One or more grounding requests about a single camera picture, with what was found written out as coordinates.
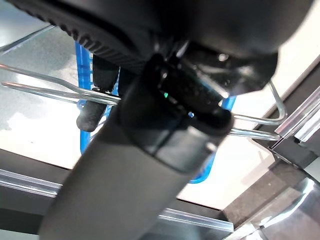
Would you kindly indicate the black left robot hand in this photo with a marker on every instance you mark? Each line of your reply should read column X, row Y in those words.
column 125, row 175

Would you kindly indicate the blue plastic shopping basket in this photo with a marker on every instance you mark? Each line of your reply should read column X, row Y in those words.
column 83, row 72

